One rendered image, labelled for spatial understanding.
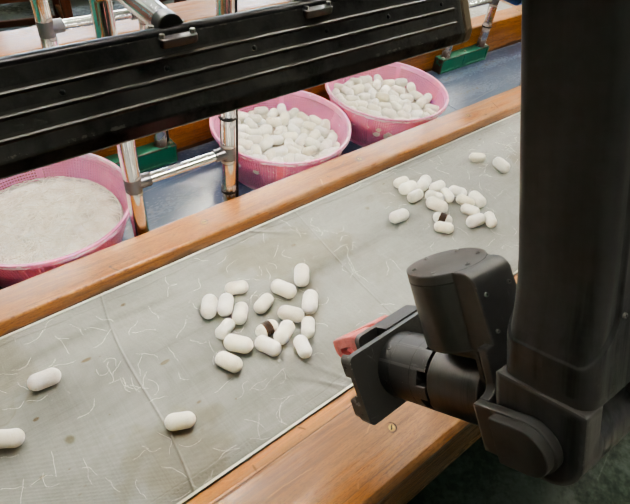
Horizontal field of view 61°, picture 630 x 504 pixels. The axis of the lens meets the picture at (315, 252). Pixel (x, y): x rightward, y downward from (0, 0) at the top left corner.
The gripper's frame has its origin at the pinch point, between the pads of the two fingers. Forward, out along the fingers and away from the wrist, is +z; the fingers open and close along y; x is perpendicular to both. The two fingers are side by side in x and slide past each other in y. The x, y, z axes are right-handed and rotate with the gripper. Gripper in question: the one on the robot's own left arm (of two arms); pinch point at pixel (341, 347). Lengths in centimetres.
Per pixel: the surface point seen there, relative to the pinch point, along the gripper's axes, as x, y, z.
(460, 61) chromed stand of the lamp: -26, -98, 57
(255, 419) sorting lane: 7.0, 7.8, 10.3
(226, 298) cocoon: -4.4, 1.9, 21.0
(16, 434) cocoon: -2.1, 29.0, 18.5
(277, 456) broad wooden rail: 8.8, 8.9, 4.5
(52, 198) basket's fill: -24, 12, 49
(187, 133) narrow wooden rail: -28, -16, 58
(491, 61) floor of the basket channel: -23, -110, 56
